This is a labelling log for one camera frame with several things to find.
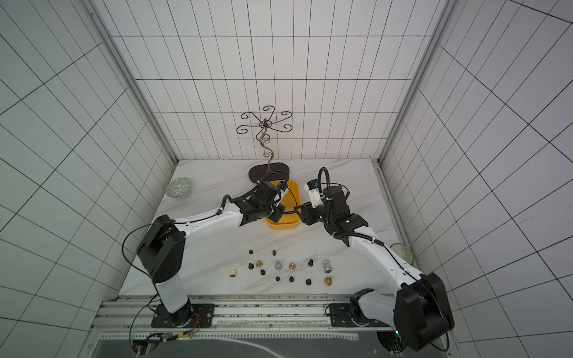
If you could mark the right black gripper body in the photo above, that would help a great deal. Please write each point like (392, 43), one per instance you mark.
(307, 215)

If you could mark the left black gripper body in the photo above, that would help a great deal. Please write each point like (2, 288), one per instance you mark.
(272, 212)

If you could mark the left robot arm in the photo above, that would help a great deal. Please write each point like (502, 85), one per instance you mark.
(162, 249)

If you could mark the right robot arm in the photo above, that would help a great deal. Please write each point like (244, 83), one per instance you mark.
(418, 307)

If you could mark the yellow plastic storage box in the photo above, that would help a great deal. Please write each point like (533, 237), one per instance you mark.
(290, 220)

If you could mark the metal jewelry stand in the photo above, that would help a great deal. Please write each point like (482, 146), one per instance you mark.
(265, 124)

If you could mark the green glass cup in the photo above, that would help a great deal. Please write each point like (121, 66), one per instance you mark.
(404, 252)

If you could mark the aluminium mounting rail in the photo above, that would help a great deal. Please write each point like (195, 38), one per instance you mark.
(139, 314)

